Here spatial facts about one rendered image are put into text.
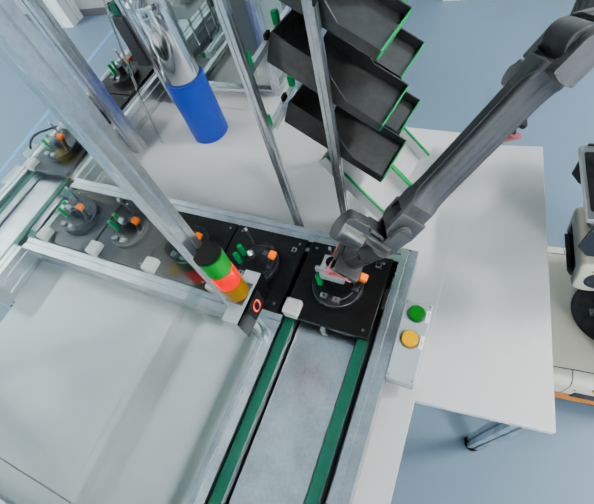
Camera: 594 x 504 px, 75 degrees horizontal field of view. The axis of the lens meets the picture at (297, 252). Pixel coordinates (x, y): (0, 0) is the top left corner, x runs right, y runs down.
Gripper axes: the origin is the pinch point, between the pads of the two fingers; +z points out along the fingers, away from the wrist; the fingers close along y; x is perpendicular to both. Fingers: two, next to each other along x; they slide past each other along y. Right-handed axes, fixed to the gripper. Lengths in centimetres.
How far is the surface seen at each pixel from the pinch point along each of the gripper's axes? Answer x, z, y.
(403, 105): -3.6, -13.1, -45.7
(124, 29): -95, 63, -74
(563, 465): 137, 26, 6
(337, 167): -12.1, -8.8, -18.8
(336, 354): 15.2, 10.4, 16.3
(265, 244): -12.3, 23.7, -6.4
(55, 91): -52, -40, 21
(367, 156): -6.9, -11.3, -25.0
